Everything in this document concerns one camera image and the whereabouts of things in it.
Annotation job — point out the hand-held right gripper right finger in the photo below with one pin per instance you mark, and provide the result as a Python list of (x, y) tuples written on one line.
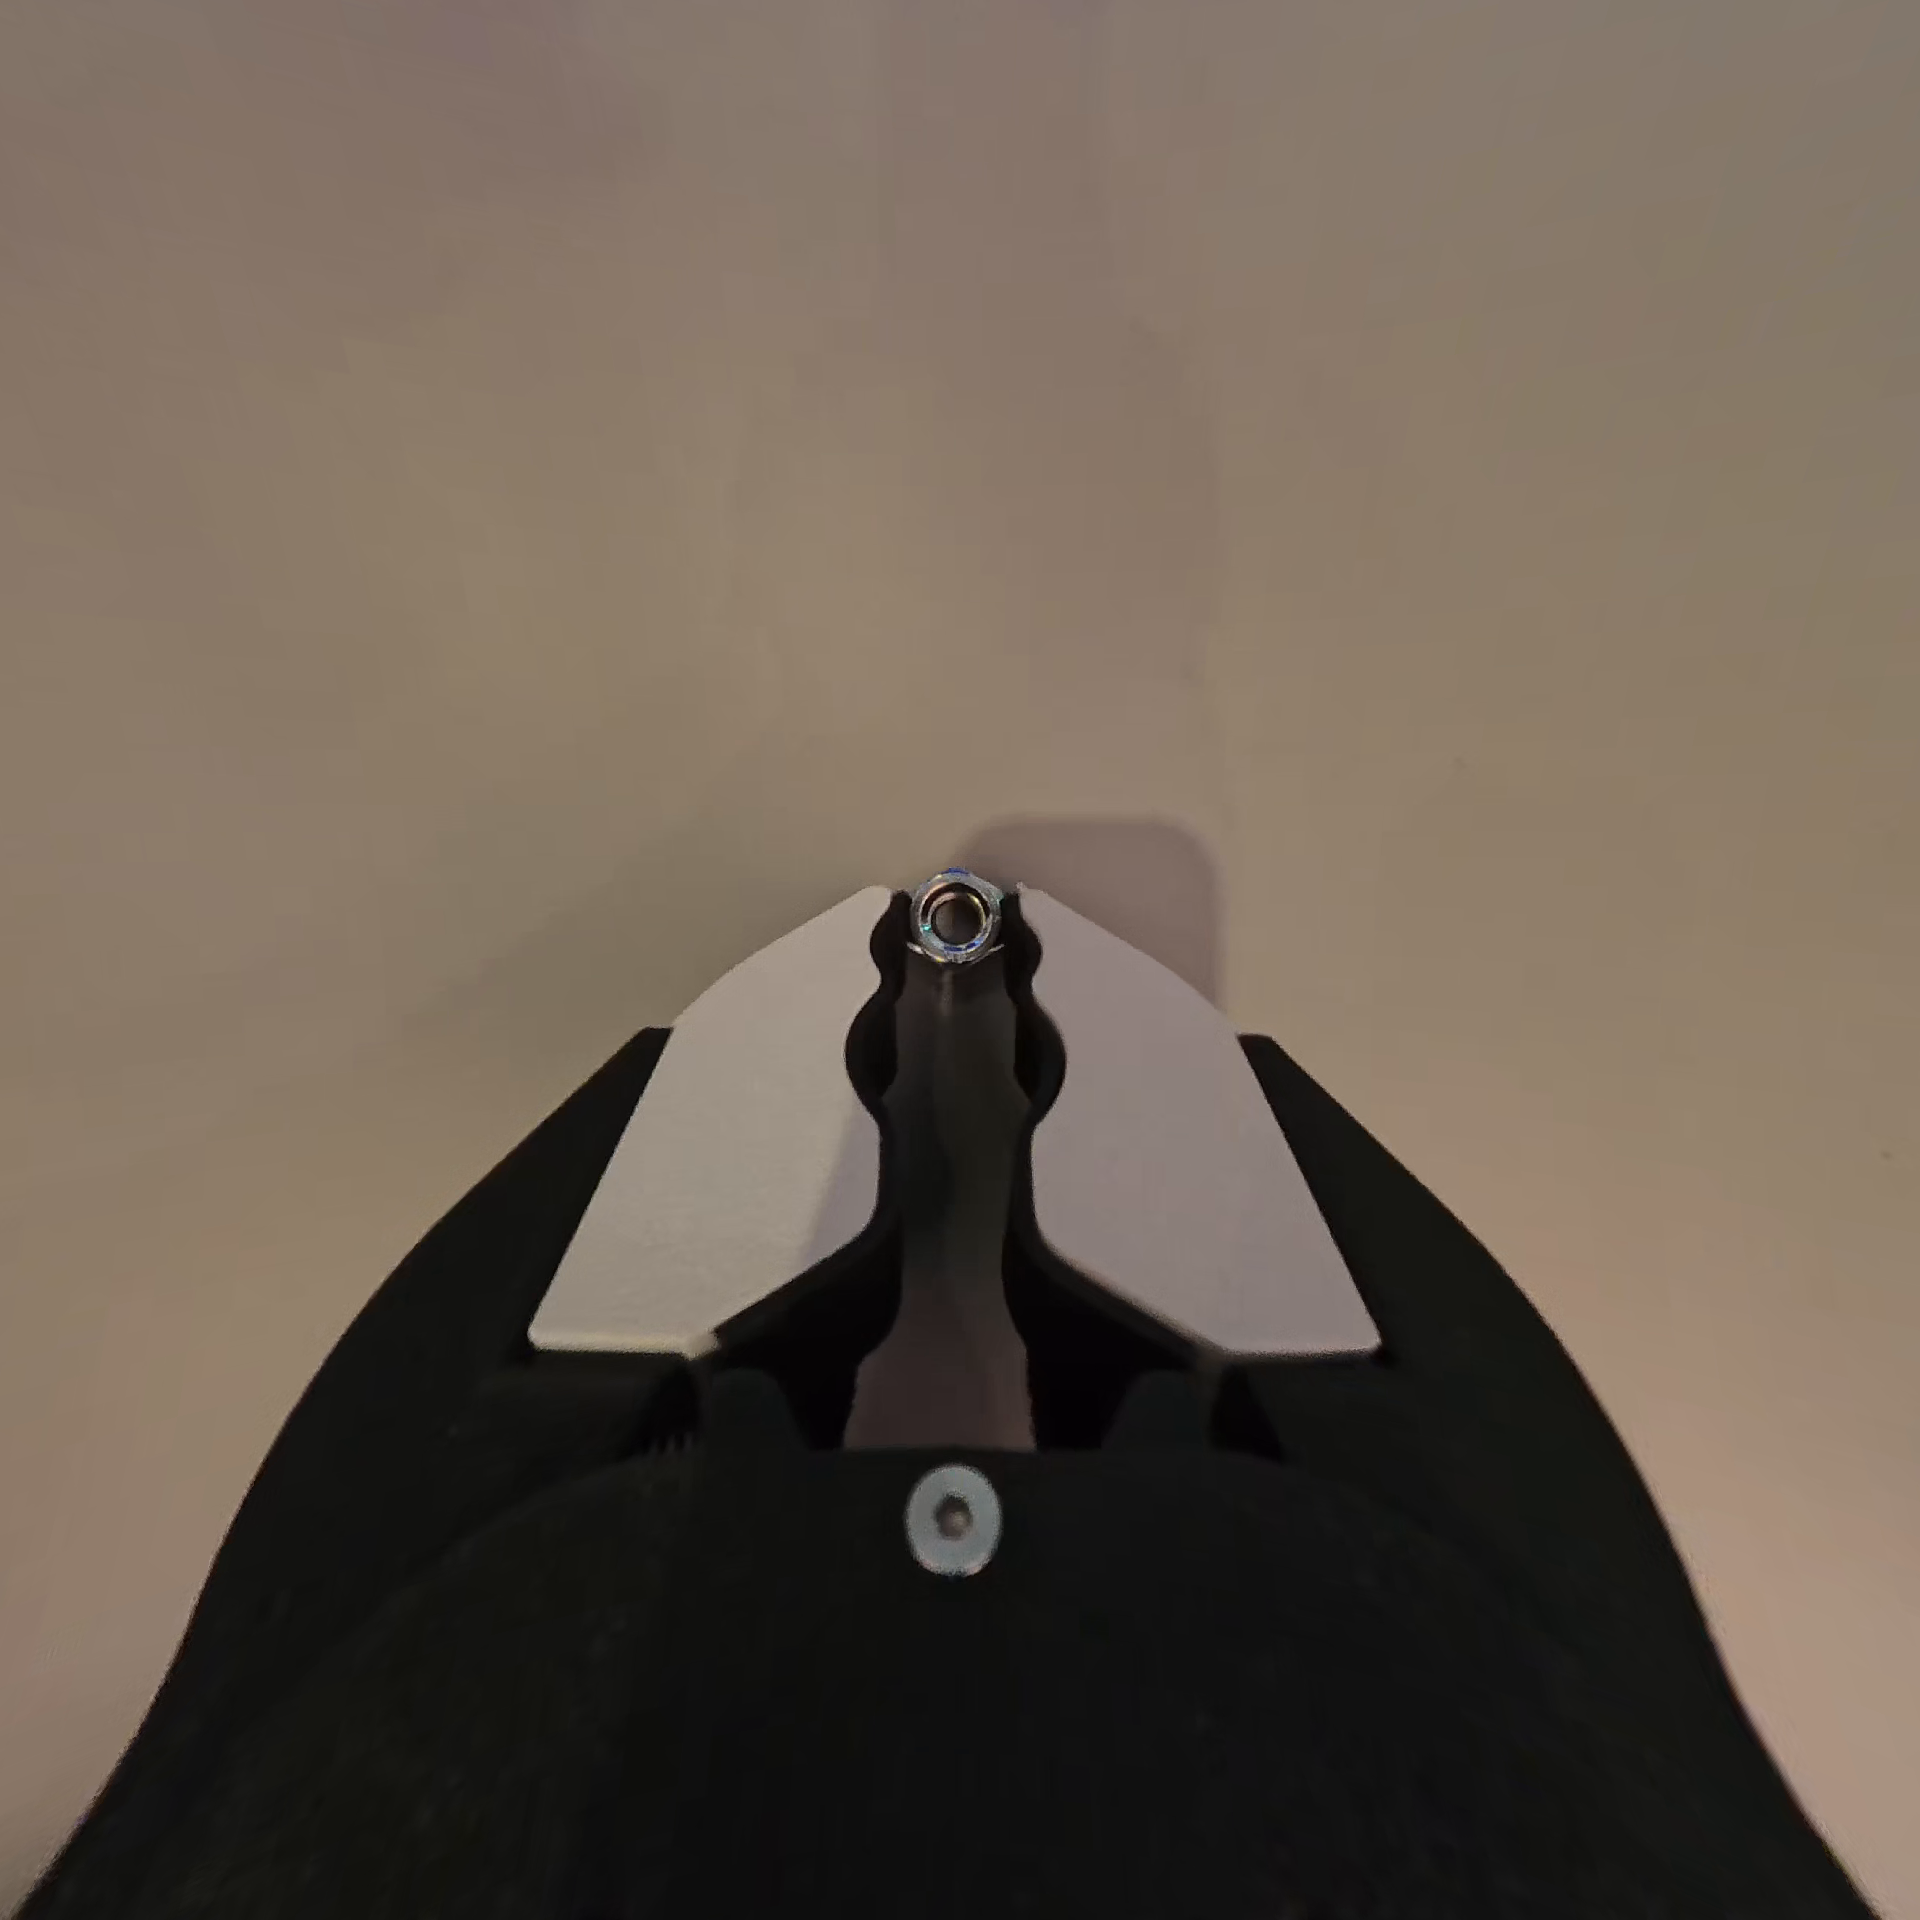
[(1204, 1200)]

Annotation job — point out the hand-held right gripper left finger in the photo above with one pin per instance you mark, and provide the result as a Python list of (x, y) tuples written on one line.
[(708, 1200)]

